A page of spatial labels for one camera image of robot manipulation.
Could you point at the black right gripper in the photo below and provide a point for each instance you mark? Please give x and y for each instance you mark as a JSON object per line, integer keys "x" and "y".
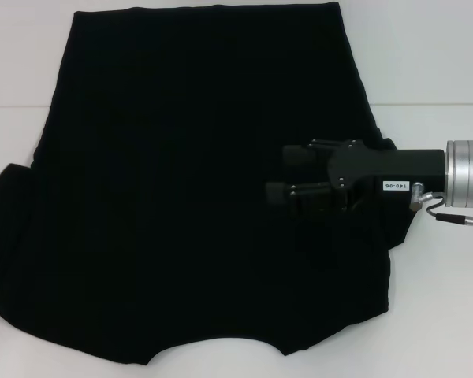
{"x": 398, "y": 165}

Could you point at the black t-shirt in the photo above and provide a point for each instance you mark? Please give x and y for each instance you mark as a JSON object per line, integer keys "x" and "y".
{"x": 181, "y": 177}

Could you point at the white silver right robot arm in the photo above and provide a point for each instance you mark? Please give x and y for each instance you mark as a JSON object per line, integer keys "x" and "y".
{"x": 465, "y": 173}

